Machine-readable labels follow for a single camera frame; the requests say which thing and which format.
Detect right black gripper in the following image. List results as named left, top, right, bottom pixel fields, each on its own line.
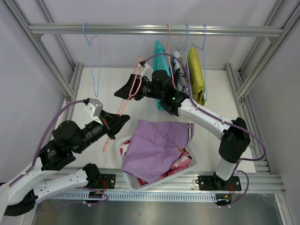
left=114, top=75, right=163, bottom=101

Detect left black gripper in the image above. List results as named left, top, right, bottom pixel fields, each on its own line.
left=74, top=110, right=131, bottom=154

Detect pink wire hanger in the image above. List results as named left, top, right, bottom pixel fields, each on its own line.
left=102, top=55, right=143, bottom=152

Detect teal trousers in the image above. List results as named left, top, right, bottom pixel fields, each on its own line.
left=153, top=40, right=173, bottom=111

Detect lilac purple trousers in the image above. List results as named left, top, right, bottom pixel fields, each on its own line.
left=120, top=120, right=194, bottom=183

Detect white plastic basket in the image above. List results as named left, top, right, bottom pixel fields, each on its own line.
left=116, top=137, right=200, bottom=193

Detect light blue wire hanger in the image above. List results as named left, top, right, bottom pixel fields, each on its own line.
left=82, top=22, right=101, bottom=97

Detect pink camouflage trousers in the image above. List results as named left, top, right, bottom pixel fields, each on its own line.
left=123, top=144, right=199, bottom=192

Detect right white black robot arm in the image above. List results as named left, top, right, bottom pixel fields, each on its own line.
left=114, top=70, right=250, bottom=190

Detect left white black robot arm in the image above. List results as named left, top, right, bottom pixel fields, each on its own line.
left=0, top=111, right=130, bottom=216

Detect purple grey camouflage trousers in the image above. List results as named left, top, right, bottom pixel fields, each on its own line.
left=171, top=50, right=188, bottom=95

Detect olive yellow trousers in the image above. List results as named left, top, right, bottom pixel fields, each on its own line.
left=187, top=47, right=205, bottom=106

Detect blue hanger under camouflage trousers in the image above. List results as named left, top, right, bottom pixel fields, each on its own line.
left=176, top=23, right=191, bottom=89

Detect blue hanger under olive trousers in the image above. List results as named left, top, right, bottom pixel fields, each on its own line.
left=192, top=24, right=208, bottom=101

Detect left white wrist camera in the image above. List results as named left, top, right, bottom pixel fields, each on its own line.
left=84, top=98, right=103, bottom=124

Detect left aluminium frame posts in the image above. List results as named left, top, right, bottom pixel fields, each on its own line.
left=2, top=0, right=77, bottom=103

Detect aluminium frame posts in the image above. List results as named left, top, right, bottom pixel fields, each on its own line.
left=225, top=0, right=300, bottom=176
left=2, top=0, right=77, bottom=103

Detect white slotted cable duct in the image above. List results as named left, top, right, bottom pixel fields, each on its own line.
left=51, top=190, right=217, bottom=203

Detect aluminium hanging rail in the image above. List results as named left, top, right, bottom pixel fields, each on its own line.
left=29, top=23, right=284, bottom=38

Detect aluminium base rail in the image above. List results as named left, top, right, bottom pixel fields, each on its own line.
left=42, top=167, right=286, bottom=194

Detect right aluminium frame posts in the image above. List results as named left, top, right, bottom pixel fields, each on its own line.
left=225, top=0, right=300, bottom=176

